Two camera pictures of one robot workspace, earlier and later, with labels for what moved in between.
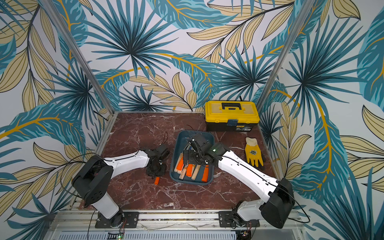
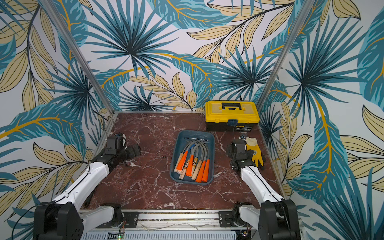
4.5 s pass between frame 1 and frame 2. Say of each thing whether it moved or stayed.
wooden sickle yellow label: stayed
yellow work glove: stayed
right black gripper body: moved
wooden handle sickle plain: stayed
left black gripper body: moved
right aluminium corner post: stayed
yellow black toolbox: stayed
